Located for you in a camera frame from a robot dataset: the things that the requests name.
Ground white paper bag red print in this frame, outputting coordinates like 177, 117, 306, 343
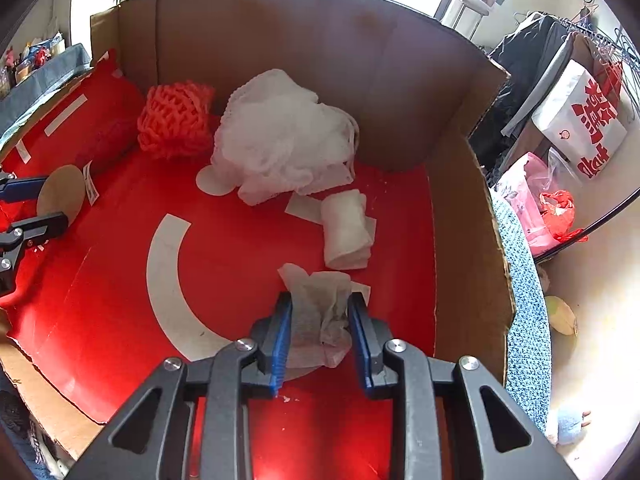
531, 59, 628, 181

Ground dark red fuzzy plush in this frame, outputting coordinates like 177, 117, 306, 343
74, 110, 143, 206

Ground desk clutter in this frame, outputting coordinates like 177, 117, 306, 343
0, 30, 68, 86

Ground red mesh bath sponge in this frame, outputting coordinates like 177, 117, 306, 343
136, 80, 217, 161

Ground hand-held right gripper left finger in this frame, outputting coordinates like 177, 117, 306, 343
65, 291, 296, 480

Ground white mesh bath pouf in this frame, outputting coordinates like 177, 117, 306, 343
210, 67, 361, 206

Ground beige round puff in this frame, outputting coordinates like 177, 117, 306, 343
36, 165, 86, 226

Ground blue towel blanket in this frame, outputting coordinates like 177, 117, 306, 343
492, 192, 553, 433

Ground white tissue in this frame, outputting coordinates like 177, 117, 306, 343
277, 262, 353, 368

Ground bunch of wire hangers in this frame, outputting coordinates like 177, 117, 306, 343
560, 0, 640, 126

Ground dark hanging clothes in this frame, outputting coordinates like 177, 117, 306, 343
470, 12, 573, 171

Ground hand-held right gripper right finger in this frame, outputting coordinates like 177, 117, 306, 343
346, 292, 578, 480

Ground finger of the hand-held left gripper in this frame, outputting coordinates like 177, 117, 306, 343
0, 172, 51, 204
0, 211, 69, 267

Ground white metal stool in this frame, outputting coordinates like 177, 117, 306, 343
452, 0, 491, 41

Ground white cloth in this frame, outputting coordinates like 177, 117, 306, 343
320, 189, 377, 271

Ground pink plastic bag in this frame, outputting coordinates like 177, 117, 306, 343
495, 152, 561, 256

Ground red plastic bag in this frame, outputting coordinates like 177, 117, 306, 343
537, 190, 591, 243

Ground light blue plush toy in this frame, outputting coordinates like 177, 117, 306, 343
547, 405, 593, 446

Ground dark blue desk cloth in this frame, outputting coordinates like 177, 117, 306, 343
0, 42, 96, 136

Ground brown cardboard box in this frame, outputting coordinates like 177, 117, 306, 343
0, 0, 517, 461

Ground yellow-green plush toy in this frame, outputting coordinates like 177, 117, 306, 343
545, 295, 578, 336

